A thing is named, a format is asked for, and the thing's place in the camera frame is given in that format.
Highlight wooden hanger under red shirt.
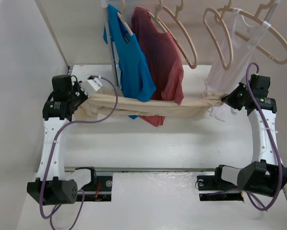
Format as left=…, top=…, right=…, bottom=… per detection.
left=148, top=10, right=168, bottom=33

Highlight wooden hanger under blue shirt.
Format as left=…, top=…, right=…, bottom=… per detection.
left=117, top=0, right=133, bottom=42

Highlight beige trousers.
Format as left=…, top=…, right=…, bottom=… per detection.
left=73, top=87, right=227, bottom=121

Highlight empty wooden hanger left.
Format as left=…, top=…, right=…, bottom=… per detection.
left=154, top=0, right=198, bottom=69

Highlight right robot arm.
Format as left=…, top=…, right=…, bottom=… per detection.
left=212, top=74, right=282, bottom=197

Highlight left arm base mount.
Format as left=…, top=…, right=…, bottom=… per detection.
left=67, top=174, right=113, bottom=202

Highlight wooden hanger under tank top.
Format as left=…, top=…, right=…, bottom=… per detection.
left=216, top=0, right=287, bottom=65

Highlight white clothes rack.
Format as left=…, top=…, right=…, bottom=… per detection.
left=101, top=0, right=287, bottom=84

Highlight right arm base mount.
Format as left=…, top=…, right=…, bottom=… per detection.
left=195, top=175, right=244, bottom=202

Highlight blue t-shirt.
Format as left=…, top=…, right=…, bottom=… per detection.
left=103, top=3, right=157, bottom=120

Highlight white tank top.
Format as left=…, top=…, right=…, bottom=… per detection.
left=203, top=7, right=272, bottom=122

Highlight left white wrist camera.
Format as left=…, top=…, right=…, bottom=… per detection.
left=80, top=75, right=103, bottom=96

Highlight red t-shirt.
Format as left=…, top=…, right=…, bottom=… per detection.
left=131, top=6, right=185, bottom=127

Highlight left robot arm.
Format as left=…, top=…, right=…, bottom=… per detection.
left=26, top=75, right=102, bottom=206

